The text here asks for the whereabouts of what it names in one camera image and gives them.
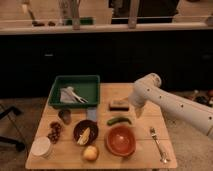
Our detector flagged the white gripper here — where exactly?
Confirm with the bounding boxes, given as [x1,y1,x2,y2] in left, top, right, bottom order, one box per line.
[128,90,147,118]

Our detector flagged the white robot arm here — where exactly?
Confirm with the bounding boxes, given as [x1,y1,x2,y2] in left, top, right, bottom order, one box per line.
[128,73,213,139]

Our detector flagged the red bowl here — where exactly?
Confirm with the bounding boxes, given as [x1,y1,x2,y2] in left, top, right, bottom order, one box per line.
[105,125,136,157]

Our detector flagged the dark brown bowl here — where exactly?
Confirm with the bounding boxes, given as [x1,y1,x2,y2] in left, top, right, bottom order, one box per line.
[73,120,99,146]

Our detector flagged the green cucumber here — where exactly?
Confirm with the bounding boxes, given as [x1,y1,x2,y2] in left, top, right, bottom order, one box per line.
[107,117,132,126]

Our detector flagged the blue grey card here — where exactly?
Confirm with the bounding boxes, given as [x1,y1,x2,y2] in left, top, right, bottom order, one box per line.
[87,108,97,122]

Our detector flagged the silver fork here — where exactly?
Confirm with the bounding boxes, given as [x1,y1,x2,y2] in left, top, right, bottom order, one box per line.
[150,127,169,164]

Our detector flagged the green plastic tray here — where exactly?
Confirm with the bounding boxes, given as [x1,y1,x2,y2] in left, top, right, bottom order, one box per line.
[48,75,100,109]

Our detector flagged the white plastic utensil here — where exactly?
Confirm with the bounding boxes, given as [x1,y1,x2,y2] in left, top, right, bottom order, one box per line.
[67,86,88,103]

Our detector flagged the yellow banana slice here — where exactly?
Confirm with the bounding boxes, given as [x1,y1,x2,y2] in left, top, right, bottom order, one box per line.
[77,128,90,145]

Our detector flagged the yellow apple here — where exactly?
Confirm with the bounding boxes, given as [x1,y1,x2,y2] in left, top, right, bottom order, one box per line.
[83,146,99,161]

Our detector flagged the small dark cup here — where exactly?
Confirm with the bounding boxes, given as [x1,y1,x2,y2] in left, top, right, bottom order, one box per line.
[58,110,71,125]

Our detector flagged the grey cloth in tray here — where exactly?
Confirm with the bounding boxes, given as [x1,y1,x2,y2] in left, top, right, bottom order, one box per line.
[60,87,76,103]

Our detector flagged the brown grape bunch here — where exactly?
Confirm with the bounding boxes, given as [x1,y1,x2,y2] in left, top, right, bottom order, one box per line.
[47,122,62,144]

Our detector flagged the white round container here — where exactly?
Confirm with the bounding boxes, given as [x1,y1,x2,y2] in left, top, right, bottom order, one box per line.
[31,137,52,158]

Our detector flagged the black chair base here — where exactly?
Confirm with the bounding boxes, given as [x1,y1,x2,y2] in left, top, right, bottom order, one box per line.
[0,104,26,152]

